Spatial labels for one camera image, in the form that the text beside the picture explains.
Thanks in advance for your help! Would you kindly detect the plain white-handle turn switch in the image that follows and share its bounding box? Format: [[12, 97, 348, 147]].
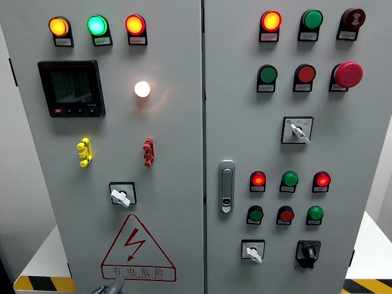
[[108, 181, 138, 209]]

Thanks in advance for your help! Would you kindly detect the red warning triangle sticker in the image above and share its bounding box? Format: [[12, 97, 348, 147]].
[[100, 213, 177, 282]]

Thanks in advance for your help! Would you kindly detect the black yellow striped tape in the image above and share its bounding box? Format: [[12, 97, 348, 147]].
[[13, 275, 77, 293], [341, 278, 392, 294]]

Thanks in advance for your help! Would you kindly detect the silver door lock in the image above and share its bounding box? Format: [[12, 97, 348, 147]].
[[217, 160, 236, 214]]

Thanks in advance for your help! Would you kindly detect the small green push button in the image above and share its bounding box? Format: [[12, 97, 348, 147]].
[[306, 206, 324, 223], [247, 205, 264, 223]]

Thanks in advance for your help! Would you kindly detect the small red lit lamp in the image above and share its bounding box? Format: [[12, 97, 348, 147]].
[[249, 171, 266, 187], [312, 171, 331, 188]]

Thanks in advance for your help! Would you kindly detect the small red push button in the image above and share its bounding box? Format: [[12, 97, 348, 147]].
[[276, 206, 295, 224]]

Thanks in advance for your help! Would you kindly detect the white round lamp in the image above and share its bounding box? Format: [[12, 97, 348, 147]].
[[134, 80, 152, 99]]

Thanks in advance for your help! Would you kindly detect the black display meter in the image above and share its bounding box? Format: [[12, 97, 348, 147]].
[[37, 59, 107, 118]]

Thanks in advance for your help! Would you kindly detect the small green lamp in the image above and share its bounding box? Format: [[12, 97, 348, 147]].
[[280, 171, 299, 188]]

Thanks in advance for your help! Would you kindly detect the pale grey cabinet door with lock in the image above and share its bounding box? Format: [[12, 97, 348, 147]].
[[203, 0, 392, 294]]

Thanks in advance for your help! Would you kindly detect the bright green round lamp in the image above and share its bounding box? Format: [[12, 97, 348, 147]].
[[86, 14, 108, 37]]

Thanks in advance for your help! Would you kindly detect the large red-rimmed lit lamp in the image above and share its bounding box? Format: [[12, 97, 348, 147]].
[[124, 13, 146, 36], [260, 10, 283, 32]]

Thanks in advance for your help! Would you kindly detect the yellow round lamp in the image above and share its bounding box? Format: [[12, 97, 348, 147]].
[[48, 16, 69, 37]]

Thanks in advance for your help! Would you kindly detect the large red stop button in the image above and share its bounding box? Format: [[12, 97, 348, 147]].
[[332, 61, 364, 89]]

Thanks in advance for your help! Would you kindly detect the large green round lamp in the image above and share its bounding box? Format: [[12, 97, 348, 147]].
[[300, 9, 324, 30]]

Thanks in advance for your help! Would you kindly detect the dark red buzzer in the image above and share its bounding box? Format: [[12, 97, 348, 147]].
[[341, 7, 366, 30]]

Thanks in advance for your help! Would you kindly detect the small yellow handle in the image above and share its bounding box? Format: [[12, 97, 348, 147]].
[[76, 137, 92, 168]]

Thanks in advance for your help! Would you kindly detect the small red handle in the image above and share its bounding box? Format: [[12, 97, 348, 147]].
[[142, 137, 156, 168]]

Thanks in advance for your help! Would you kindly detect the small printed white-handle turn switch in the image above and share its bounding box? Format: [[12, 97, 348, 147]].
[[240, 239, 266, 265]]

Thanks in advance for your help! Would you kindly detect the black-handle turn switch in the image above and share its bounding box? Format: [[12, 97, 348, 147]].
[[295, 240, 322, 269]]

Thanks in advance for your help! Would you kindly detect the large white-handle turn switch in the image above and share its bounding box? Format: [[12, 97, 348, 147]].
[[280, 116, 314, 145]]

